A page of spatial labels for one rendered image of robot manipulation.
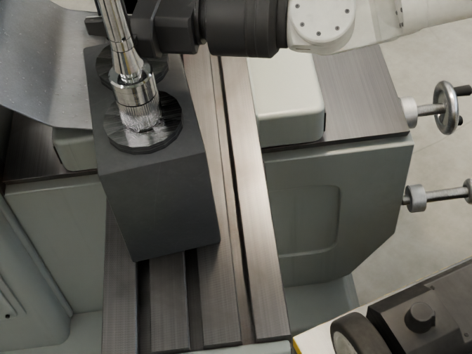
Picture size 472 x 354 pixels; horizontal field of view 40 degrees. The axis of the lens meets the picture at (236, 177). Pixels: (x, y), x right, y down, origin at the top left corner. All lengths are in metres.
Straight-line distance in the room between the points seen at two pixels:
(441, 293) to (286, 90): 0.46
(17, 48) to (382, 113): 0.68
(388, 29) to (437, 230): 1.33
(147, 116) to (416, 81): 1.79
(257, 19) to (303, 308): 1.05
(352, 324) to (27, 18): 0.81
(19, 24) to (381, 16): 0.72
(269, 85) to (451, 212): 1.01
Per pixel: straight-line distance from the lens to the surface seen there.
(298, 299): 1.62
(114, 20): 0.63
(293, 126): 1.17
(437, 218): 2.03
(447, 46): 2.58
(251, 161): 0.93
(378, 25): 0.74
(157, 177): 0.72
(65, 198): 1.28
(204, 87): 1.04
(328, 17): 0.65
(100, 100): 0.78
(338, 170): 1.27
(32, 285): 1.48
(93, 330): 1.66
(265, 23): 0.68
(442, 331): 1.16
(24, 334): 1.65
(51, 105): 1.15
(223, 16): 0.68
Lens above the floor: 1.65
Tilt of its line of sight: 52 degrees down
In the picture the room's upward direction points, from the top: 7 degrees counter-clockwise
